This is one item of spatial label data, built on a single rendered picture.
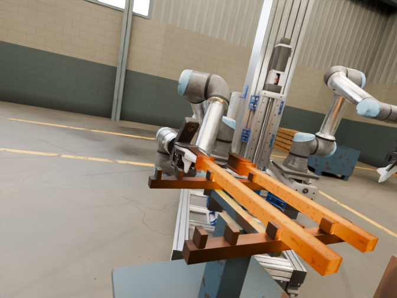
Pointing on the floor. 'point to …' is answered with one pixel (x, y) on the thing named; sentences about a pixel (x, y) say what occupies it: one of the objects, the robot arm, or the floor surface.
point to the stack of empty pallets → (284, 139)
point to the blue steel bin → (336, 162)
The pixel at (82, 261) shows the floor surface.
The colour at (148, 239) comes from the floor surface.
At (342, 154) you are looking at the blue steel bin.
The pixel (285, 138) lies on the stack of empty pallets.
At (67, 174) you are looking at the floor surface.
